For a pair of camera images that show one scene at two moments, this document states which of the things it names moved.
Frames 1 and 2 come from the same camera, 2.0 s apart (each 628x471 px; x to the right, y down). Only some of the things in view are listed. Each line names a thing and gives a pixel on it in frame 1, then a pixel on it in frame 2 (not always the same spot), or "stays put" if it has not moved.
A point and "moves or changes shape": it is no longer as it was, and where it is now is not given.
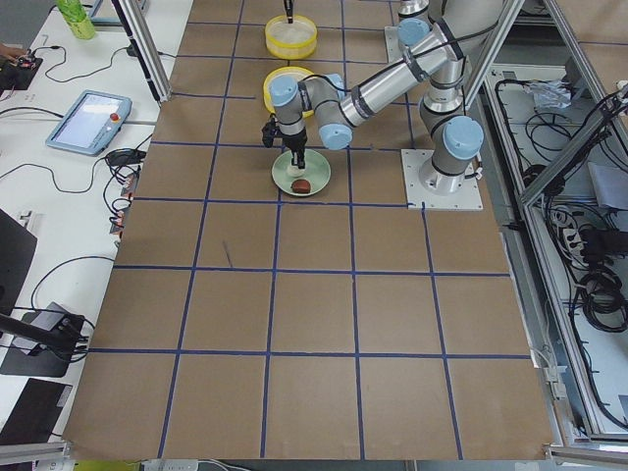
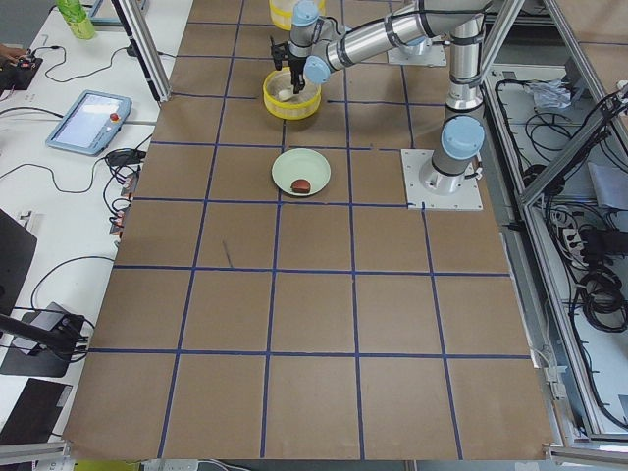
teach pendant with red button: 91,124 stays put
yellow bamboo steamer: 290,40 moves or changes shape
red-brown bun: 300,185 stays put
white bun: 295,172 moves or changes shape
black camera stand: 51,359 stays put
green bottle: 77,18 stays put
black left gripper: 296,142 to 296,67
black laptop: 17,252 stays put
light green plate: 317,172 stays put
